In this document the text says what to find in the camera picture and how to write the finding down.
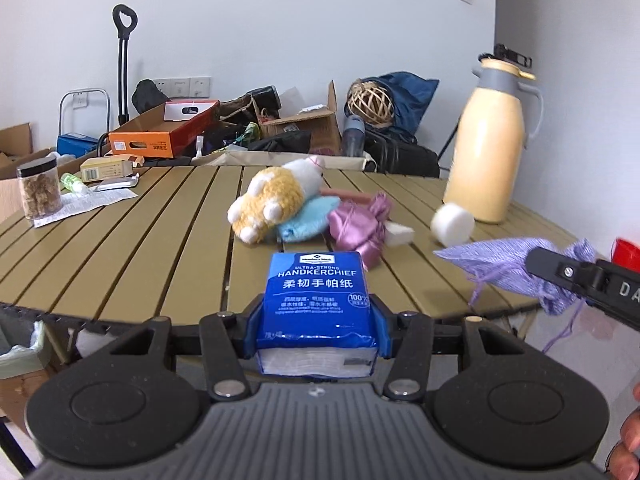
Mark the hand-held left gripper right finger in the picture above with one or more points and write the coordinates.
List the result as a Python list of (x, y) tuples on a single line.
[(382, 330)]

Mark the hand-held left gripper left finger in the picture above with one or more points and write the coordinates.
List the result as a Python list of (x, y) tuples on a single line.
[(252, 330)]

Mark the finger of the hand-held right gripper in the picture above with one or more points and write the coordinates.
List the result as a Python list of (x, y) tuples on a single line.
[(565, 272)]

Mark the blue tissue pack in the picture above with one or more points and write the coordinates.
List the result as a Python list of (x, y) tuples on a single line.
[(315, 300)]

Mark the white wedge sponge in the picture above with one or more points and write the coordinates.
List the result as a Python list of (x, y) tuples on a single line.
[(400, 234)]

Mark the mauve satin cloth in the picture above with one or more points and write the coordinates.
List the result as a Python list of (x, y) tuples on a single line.
[(357, 225)]

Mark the light blue cloth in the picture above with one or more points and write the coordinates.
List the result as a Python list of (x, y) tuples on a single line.
[(305, 220)]

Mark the white round foam disc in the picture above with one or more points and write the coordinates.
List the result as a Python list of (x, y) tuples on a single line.
[(452, 225)]

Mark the yellow white plush toy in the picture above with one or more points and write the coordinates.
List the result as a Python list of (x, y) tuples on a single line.
[(270, 197)]

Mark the pink sponge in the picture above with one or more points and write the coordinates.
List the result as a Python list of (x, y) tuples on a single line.
[(345, 194)]

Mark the person's right hand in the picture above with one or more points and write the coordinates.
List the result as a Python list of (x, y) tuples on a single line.
[(631, 440)]

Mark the red object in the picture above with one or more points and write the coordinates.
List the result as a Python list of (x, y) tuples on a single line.
[(627, 255)]

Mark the tan folding table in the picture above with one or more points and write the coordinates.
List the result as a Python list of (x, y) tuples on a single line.
[(150, 260)]

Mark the yellow thermos jug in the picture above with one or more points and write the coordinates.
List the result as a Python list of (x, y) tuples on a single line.
[(485, 160)]

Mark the small white bottle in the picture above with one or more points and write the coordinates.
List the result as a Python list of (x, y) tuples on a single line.
[(200, 149)]

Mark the black fabric bag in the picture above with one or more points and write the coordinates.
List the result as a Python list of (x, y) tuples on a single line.
[(280, 141)]

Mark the grey water bottle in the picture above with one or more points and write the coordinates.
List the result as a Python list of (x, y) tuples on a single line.
[(353, 137)]

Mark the silver foil packet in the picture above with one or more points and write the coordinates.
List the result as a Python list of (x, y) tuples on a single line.
[(117, 182)]

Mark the printed paper sheet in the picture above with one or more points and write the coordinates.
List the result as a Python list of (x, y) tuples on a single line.
[(95, 203)]

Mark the open brown cardboard box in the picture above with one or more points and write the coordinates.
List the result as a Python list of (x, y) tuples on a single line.
[(310, 130)]

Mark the orange shoebox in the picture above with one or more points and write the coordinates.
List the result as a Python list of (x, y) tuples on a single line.
[(150, 145)]

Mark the pale yellow carton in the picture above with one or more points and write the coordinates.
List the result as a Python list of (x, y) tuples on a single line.
[(107, 167)]

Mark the wicker ball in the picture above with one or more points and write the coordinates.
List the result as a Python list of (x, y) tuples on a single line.
[(370, 102)]

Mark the white pink box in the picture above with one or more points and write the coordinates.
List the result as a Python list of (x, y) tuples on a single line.
[(187, 110)]

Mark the blue fabric bag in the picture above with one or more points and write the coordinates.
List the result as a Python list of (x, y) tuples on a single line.
[(410, 100)]

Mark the black case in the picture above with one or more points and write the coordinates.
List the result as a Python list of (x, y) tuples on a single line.
[(262, 97)]

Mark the small green bottle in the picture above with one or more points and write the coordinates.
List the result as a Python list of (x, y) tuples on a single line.
[(72, 182)]

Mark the clear jar black lid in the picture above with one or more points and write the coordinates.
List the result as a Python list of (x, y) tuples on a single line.
[(40, 195)]

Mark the black backpack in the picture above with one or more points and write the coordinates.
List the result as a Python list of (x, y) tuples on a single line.
[(150, 97)]

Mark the blue box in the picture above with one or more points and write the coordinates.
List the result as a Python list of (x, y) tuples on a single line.
[(75, 144)]

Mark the large cardboard box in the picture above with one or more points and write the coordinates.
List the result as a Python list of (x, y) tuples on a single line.
[(15, 140)]

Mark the white wall socket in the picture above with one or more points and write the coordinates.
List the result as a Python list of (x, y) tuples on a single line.
[(200, 86), (162, 88), (181, 87), (80, 102)]

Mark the silver folding frame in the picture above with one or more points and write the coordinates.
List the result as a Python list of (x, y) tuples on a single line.
[(82, 91)]

